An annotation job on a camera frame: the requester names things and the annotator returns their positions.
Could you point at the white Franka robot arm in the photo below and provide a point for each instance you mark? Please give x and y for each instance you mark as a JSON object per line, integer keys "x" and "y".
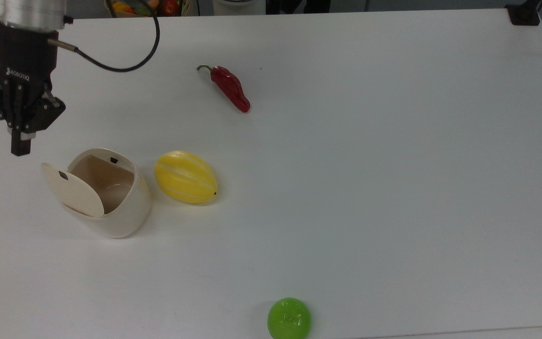
{"x": 26, "y": 12}

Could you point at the black camera stand pole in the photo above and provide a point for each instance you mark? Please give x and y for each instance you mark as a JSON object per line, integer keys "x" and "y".
{"x": 524, "y": 15}

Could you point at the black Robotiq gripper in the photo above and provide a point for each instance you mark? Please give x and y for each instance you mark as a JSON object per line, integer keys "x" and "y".
{"x": 21, "y": 89}

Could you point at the cream mini garbage bin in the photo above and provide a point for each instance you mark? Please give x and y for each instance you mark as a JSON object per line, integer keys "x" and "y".
{"x": 127, "y": 212}

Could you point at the yellow striped toy melon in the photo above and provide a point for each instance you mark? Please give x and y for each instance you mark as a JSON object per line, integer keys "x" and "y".
{"x": 185, "y": 176}

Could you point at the white bucket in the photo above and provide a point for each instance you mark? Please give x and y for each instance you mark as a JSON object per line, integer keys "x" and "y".
{"x": 238, "y": 6}

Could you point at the green toy apple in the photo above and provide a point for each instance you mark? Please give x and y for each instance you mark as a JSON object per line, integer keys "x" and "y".
{"x": 289, "y": 319}

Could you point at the red toy chili pepper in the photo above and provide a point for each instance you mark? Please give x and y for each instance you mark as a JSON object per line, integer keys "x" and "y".
{"x": 231, "y": 88}

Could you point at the basket of toy fruit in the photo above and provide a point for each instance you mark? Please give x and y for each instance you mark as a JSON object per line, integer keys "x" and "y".
{"x": 144, "y": 7}

